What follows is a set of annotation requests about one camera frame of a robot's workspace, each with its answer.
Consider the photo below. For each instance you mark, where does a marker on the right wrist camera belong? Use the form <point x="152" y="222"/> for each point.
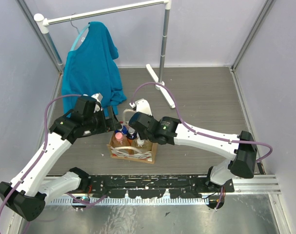
<point x="142" y="106"/>

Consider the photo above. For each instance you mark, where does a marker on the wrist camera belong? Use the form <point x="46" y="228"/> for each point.
<point x="142" y="106"/>
<point x="96" y="99"/>

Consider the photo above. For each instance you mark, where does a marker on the pink cap bottle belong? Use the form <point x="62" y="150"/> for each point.
<point x="120" y="140"/>

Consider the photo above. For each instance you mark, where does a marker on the white bottle grey cap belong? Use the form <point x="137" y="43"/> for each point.
<point x="140" y="142"/>

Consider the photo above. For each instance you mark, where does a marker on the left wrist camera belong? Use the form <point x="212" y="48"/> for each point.
<point x="96" y="99"/>

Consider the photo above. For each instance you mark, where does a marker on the teal t-shirt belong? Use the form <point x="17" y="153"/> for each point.
<point x="91" y="69"/>

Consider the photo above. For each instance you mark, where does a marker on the burlap canvas bag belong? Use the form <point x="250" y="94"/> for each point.
<point x="129" y="152"/>

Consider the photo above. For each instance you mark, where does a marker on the clear bottle white cap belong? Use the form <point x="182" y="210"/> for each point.
<point x="145" y="148"/>

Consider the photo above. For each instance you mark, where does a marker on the light blue clothes hanger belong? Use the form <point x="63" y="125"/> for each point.
<point x="79" y="36"/>

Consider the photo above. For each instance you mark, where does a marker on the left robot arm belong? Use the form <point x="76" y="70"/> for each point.
<point x="25" y="194"/>

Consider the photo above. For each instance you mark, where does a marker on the white cable duct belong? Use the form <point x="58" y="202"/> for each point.
<point x="67" y="200"/>

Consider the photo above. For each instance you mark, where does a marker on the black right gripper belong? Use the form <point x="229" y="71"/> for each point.
<point x="142" y="136"/>

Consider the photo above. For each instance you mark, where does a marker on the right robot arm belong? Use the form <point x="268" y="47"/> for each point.
<point x="238" y="151"/>

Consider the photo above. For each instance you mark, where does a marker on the white metal clothes rack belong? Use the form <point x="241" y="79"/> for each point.
<point x="43" y="24"/>

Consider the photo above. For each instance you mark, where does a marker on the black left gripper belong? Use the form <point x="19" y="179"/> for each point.
<point x="108" y="121"/>

